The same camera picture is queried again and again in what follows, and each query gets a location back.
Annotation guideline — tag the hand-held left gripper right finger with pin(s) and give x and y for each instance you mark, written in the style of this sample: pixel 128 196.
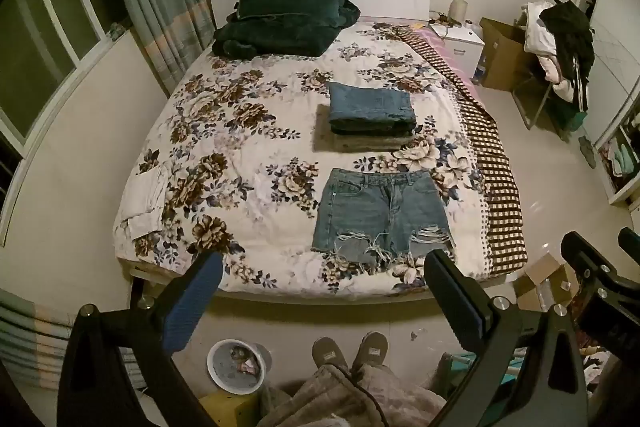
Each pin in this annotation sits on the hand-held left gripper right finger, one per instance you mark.
pixel 452 302

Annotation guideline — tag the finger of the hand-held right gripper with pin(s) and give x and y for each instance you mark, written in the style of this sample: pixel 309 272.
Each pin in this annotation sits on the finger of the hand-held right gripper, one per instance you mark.
pixel 582 254
pixel 631 241

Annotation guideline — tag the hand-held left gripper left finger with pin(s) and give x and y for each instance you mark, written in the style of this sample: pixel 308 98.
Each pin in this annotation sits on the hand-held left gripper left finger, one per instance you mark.
pixel 192 302

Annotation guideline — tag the ripped denim shorts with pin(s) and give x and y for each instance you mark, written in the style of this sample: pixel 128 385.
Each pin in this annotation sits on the ripped denim shorts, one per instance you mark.
pixel 380 217

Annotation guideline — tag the folded grey pants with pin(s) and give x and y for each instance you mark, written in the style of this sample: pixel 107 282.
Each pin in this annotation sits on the folded grey pants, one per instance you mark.
pixel 350 143

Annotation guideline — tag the folded dark green pants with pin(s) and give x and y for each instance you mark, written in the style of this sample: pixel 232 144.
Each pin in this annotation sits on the folded dark green pants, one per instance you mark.
pixel 370 128

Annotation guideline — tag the small open cardboard box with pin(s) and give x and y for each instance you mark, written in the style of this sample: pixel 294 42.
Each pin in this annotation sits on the small open cardboard box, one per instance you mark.
pixel 542 279

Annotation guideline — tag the white trash bin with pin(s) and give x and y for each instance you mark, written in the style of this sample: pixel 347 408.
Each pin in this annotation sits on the white trash bin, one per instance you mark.
pixel 235 369

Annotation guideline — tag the person's right grey slipper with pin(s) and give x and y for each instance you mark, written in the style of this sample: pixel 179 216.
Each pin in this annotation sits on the person's right grey slipper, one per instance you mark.
pixel 371 349

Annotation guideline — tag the person's grey slipper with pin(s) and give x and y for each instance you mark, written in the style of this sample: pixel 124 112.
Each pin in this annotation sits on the person's grey slipper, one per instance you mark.
pixel 371 349
pixel 329 353

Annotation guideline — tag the grey floor slipper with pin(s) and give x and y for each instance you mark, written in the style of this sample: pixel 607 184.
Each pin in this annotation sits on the grey floor slipper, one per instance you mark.
pixel 588 151

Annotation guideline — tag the white crumpled garment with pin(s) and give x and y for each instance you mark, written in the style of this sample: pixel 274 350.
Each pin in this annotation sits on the white crumpled garment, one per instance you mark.
pixel 145 202

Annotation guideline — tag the yellow box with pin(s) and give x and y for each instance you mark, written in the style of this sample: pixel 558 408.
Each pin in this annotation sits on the yellow box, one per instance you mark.
pixel 230 409

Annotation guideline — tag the brown checkered bed sheet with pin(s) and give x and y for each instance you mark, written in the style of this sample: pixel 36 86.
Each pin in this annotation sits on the brown checkered bed sheet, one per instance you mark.
pixel 492 177

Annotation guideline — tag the person's left grey slipper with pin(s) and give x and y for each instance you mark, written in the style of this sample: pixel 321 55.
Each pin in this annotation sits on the person's left grey slipper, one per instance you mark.
pixel 329 353

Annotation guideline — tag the metal chair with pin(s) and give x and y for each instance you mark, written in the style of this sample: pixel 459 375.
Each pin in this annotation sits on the metal chair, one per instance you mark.
pixel 535 102

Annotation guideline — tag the bed with floral duvet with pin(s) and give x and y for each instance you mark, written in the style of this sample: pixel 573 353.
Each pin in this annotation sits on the bed with floral duvet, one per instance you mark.
pixel 240 147

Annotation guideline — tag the white wardrobe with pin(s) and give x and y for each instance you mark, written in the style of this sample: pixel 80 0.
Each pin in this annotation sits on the white wardrobe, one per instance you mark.
pixel 615 57

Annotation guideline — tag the large cardboard box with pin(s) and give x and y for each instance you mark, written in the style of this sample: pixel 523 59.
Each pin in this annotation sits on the large cardboard box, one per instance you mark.
pixel 502 57

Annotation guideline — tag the black garment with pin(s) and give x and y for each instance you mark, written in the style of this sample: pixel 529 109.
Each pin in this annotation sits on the black garment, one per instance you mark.
pixel 570 32

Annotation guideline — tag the folded blue jeans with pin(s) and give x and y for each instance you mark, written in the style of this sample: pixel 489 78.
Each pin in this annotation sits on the folded blue jeans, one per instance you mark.
pixel 370 99

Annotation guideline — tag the pile of white clothes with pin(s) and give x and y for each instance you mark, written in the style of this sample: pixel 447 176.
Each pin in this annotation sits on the pile of white clothes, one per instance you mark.
pixel 542 37

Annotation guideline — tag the white nightstand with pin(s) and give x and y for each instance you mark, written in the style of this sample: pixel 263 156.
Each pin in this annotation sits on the white nightstand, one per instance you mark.
pixel 462 49

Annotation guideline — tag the dark green fleece blanket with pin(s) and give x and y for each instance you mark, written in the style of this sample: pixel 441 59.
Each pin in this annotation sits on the dark green fleece blanket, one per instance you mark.
pixel 280 22

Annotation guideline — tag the white framed window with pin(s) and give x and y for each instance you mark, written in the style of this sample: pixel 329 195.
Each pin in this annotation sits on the white framed window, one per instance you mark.
pixel 50 22

